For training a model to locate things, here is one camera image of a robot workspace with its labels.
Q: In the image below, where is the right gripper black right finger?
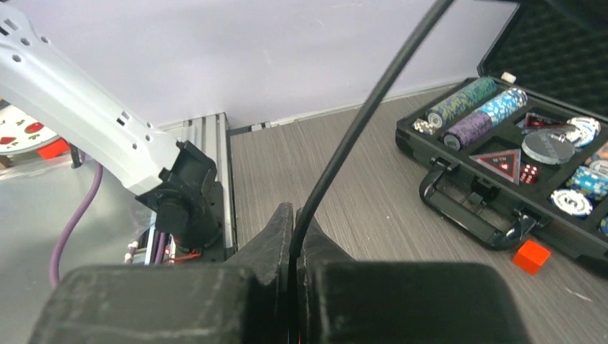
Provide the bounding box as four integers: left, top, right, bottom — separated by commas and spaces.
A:
295, 220, 531, 343

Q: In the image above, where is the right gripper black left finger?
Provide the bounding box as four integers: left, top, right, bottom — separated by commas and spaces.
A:
29, 203, 294, 343

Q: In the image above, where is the black headphone cable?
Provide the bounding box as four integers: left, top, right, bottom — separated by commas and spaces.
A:
287, 0, 457, 344

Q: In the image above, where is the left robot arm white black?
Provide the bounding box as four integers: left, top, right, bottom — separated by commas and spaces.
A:
1, 4, 222, 249

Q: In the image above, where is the small orange cube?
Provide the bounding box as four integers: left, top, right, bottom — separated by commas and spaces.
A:
512, 240, 551, 275

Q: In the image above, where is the black poker chip case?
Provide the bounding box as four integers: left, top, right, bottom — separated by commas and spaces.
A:
395, 1, 607, 271

